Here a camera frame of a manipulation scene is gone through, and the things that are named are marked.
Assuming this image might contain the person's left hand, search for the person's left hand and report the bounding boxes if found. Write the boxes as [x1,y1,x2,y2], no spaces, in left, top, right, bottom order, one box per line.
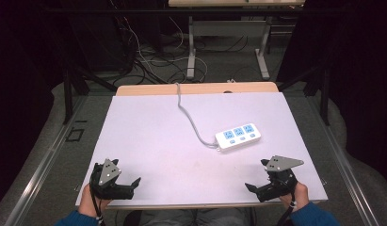
[77,183,113,218]

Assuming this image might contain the black horizontal bar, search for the black horizontal bar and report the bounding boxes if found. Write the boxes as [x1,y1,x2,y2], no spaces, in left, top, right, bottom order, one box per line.
[44,7,343,16]

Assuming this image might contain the black metal stand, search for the black metal stand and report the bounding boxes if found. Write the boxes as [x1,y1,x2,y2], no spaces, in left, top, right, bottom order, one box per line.
[276,64,332,127]
[62,64,119,125]

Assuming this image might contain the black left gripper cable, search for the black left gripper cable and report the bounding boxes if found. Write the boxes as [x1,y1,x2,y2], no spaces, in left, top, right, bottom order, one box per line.
[89,175,106,226]

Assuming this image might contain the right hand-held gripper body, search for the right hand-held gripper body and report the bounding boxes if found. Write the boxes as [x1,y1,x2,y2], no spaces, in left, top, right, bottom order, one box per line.
[257,154,305,203]

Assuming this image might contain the tangle of floor cables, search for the tangle of floor cables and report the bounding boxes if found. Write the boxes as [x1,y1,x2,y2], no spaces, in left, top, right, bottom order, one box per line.
[109,0,255,86]

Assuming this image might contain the aluminium floor rail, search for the aluminium floor rail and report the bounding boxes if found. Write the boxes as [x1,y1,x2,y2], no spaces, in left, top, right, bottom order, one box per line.
[4,95,89,226]
[307,95,382,226]

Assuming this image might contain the white table mat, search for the white table mat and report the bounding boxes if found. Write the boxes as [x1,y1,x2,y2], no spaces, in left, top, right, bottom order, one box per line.
[75,91,329,208]

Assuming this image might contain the white power strip blue sockets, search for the white power strip blue sockets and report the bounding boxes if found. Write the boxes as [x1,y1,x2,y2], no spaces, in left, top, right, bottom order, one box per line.
[215,122,262,153]

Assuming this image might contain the person's grey trouser legs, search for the person's grey trouser legs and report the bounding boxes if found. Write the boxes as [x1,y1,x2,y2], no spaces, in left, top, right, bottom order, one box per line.
[139,207,252,226]

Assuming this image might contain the desk with white metal legs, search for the desk with white metal legs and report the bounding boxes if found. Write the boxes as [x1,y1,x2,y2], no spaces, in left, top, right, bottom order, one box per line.
[168,0,306,81]

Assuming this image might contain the grey power strip cable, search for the grey power strip cable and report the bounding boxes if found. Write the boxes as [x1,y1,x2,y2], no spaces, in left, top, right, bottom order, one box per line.
[174,82,219,149]

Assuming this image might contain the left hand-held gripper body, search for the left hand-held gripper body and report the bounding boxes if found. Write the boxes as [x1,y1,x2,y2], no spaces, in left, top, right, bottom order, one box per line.
[89,158,135,201]

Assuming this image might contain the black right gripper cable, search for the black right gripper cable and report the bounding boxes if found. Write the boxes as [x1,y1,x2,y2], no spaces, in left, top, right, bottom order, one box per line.
[275,191,298,226]

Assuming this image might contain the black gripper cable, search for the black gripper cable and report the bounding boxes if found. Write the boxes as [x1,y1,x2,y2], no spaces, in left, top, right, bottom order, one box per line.
[89,175,106,226]
[275,191,298,226]

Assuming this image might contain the person's right hand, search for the person's right hand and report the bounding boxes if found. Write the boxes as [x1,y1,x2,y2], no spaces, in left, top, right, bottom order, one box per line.
[278,182,310,213]

